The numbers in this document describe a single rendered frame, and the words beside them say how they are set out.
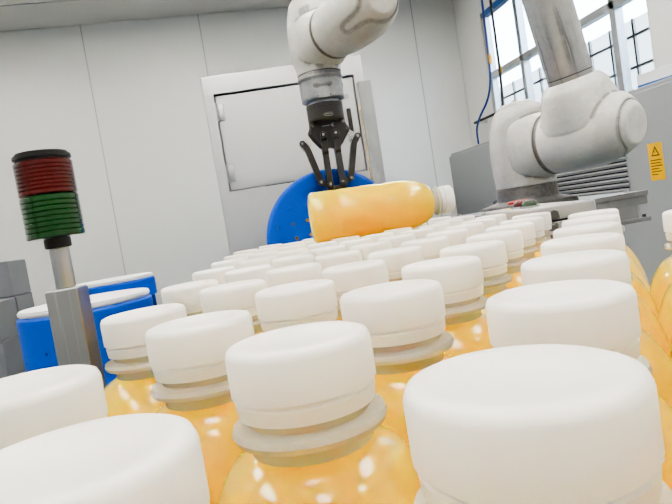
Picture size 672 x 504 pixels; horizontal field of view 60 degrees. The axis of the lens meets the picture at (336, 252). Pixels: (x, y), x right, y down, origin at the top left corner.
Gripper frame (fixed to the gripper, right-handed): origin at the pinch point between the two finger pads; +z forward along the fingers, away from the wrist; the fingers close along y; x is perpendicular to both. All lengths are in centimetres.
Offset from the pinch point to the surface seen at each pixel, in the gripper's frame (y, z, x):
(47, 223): -37, -1, -52
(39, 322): -64, 14, 1
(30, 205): -39, -4, -52
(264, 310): -12, 7, -93
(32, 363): -68, 23, 3
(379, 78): 110, -140, 517
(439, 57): 183, -155, 526
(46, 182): -37, -6, -52
